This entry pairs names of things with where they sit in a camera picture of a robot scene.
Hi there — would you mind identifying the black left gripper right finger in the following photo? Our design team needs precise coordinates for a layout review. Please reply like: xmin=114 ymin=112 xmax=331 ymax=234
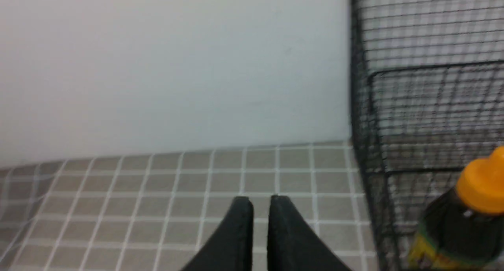
xmin=267 ymin=195 xmax=350 ymax=271

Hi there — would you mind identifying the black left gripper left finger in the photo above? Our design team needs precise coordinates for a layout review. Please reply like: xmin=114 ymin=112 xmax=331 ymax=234
xmin=182 ymin=196 xmax=254 ymax=271

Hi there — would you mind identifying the small orange-capped sauce bottle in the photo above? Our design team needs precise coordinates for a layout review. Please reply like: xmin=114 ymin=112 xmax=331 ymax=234
xmin=408 ymin=147 xmax=504 ymax=271

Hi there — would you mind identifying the grey checked tablecloth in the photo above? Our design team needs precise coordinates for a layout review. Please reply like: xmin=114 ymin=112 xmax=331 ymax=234
xmin=1 ymin=141 xmax=378 ymax=271

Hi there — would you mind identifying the black wire mesh rack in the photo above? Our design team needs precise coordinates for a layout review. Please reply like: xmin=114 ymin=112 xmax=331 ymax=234
xmin=350 ymin=0 xmax=504 ymax=271

